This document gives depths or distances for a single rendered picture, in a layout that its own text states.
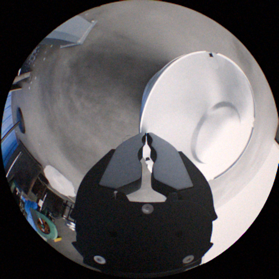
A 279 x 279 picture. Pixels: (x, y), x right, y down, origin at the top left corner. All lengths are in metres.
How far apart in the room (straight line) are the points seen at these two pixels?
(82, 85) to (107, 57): 0.17
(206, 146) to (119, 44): 0.46
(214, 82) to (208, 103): 0.03
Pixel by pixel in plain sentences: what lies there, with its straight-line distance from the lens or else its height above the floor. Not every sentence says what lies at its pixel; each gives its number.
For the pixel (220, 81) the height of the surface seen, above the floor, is 0.30.
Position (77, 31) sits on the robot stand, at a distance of 0.55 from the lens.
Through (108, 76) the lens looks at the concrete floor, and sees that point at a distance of 0.45.
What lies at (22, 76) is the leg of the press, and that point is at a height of 0.13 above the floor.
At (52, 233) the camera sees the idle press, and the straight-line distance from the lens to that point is 3.16.
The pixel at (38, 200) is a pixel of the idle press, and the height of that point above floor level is 0.55.
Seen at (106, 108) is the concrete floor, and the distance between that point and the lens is 0.46.
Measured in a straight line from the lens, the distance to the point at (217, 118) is 0.16.
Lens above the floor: 0.42
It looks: 58 degrees down
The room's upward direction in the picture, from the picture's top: 175 degrees counter-clockwise
